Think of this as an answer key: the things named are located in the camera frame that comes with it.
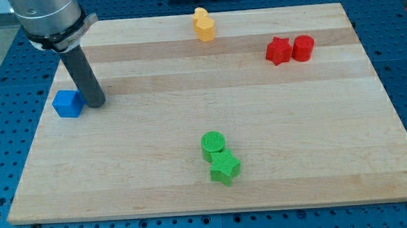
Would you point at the yellow block behind hexagon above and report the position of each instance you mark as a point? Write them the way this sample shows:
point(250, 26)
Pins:
point(198, 14)

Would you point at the green cylinder block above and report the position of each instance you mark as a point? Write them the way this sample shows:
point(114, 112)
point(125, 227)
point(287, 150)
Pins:
point(212, 142)

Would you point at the green star block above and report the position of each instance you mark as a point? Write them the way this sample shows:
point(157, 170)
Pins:
point(224, 167)

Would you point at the wooden board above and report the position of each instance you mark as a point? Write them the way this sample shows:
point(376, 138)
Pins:
point(308, 134)

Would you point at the red star block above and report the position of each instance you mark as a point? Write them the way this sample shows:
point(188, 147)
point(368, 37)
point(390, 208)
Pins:
point(279, 50)

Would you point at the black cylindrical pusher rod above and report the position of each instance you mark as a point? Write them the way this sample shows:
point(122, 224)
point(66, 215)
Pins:
point(83, 76)

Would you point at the red cylinder block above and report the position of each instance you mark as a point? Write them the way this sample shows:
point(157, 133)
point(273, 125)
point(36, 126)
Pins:
point(303, 48)

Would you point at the blue cube block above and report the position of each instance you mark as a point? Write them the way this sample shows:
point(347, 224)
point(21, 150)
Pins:
point(68, 103)

